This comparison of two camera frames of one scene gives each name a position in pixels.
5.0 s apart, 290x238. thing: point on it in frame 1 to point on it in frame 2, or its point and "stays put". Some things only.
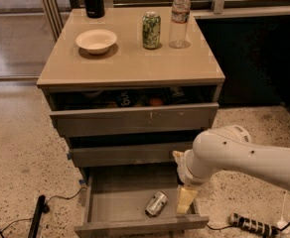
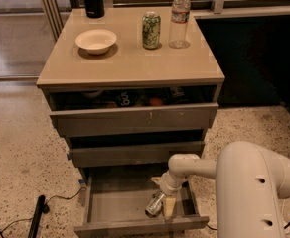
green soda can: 151,30 stays put
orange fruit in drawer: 156,101 stays put
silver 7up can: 157,204 stays put
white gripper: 187,170 to 169,186
